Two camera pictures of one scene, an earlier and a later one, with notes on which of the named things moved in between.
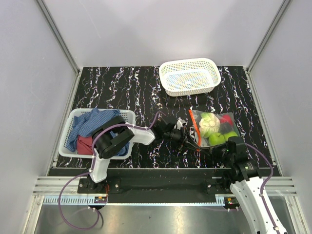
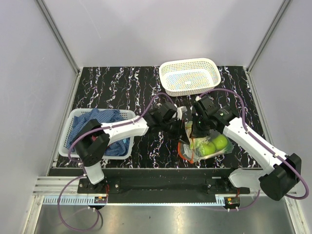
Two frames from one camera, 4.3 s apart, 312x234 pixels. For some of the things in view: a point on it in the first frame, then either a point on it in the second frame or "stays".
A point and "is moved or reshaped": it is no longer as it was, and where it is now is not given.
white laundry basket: (128, 116) stays
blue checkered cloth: (86, 124) stays
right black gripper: (213, 151) to (195, 133)
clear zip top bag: (212, 129) is moved or reshaped
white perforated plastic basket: (189, 77) stays
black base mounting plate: (157, 181) stays
